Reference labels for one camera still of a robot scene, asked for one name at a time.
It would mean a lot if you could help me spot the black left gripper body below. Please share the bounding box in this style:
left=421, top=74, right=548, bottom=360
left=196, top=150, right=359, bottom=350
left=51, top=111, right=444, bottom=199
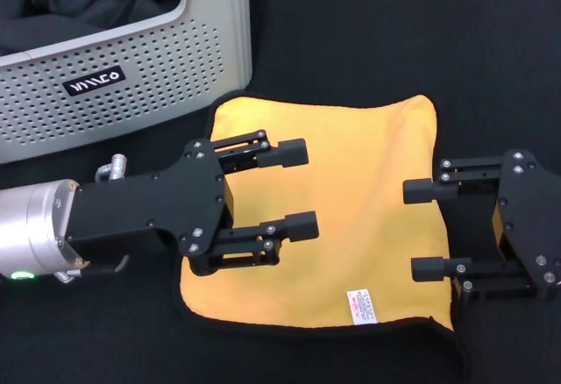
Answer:
left=67, top=138, right=237, bottom=276

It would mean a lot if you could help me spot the black tablecloth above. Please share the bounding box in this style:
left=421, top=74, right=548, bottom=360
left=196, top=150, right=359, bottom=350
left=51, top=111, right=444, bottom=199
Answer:
left=0, top=0, right=561, bottom=384

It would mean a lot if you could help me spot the yellow grey towel black edging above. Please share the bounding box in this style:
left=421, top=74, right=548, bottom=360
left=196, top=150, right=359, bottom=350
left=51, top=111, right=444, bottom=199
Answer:
left=177, top=92, right=456, bottom=333

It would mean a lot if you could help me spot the grey perforated storage box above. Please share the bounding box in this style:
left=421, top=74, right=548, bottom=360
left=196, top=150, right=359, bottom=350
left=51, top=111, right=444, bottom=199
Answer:
left=0, top=0, right=254, bottom=165

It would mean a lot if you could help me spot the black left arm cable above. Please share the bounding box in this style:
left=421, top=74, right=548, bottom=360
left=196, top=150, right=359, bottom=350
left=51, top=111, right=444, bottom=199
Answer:
left=54, top=254, right=131, bottom=285

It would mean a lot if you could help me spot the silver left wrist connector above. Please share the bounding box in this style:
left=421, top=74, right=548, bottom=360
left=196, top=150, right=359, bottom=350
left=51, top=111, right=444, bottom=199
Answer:
left=95, top=153, right=129, bottom=182

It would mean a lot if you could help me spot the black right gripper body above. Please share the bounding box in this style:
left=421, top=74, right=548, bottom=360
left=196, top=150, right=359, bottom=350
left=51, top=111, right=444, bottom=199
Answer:
left=493, top=149, right=561, bottom=302

